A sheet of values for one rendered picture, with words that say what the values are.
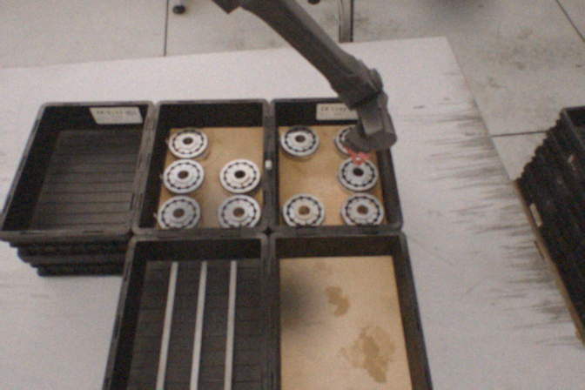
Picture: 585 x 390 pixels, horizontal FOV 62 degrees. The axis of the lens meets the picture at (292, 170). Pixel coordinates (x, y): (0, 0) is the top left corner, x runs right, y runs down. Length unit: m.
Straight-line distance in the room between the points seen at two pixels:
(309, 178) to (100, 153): 0.57
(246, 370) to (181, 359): 0.14
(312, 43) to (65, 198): 0.80
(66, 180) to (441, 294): 1.00
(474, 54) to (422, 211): 1.73
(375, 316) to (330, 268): 0.15
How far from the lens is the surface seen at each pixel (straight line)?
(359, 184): 1.24
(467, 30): 3.18
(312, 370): 1.08
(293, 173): 1.28
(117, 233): 1.14
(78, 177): 1.39
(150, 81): 1.76
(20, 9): 3.57
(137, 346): 1.14
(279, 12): 0.77
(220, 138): 1.37
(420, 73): 1.77
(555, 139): 2.03
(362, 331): 1.11
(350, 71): 0.92
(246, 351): 1.10
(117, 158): 1.40
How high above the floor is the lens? 1.88
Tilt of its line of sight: 55 degrees down
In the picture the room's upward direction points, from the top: straight up
